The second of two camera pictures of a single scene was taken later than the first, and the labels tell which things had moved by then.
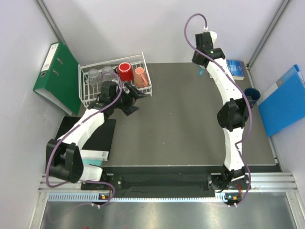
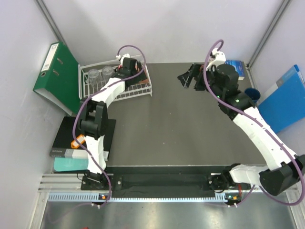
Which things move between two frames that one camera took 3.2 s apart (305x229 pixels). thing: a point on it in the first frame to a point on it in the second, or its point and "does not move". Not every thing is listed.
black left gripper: [128, 109] to [140, 77]
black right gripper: [195, 60] to [197, 70]
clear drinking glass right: [107, 74] does not move
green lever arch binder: [59, 81] does not move
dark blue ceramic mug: [255, 94] does not move
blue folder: [284, 105] does not move
